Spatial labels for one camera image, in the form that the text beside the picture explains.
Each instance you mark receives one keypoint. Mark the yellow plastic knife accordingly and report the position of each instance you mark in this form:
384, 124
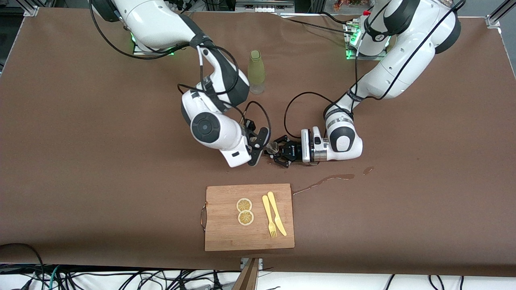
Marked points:
276, 213

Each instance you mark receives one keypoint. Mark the metal measuring jigger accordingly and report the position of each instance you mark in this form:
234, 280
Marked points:
272, 148

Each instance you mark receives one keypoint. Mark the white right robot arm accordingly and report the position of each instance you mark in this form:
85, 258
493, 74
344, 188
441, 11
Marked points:
161, 24

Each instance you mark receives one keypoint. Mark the long brown liquid spill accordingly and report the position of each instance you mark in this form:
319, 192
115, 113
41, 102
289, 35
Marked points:
338, 176

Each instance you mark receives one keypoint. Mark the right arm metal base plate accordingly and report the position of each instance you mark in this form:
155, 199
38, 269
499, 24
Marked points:
138, 52

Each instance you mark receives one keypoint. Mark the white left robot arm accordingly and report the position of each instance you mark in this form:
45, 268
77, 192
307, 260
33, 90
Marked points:
403, 68

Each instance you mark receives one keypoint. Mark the aluminium frame corner bracket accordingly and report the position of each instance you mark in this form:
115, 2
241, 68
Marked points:
32, 11
494, 20

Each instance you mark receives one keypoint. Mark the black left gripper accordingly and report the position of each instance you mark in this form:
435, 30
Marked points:
293, 151

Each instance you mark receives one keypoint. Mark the wooden post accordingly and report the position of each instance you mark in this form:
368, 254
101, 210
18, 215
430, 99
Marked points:
248, 278

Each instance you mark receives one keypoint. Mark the lemon slice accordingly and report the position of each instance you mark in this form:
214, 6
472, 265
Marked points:
244, 205
246, 218

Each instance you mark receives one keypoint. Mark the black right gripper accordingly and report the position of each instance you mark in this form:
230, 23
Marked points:
252, 126

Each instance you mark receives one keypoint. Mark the wooden cutting board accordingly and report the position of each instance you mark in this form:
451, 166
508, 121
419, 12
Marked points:
225, 233

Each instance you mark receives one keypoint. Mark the green bottle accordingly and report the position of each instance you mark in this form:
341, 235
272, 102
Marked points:
257, 68

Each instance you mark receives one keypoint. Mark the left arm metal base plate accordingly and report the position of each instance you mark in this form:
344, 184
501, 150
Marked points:
383, 57

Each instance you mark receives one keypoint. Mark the small brown liquid spill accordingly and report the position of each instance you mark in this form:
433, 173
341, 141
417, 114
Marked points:
368, 170

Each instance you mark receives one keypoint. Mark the yellow plastic fork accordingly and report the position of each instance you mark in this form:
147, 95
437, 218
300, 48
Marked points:
267, 207

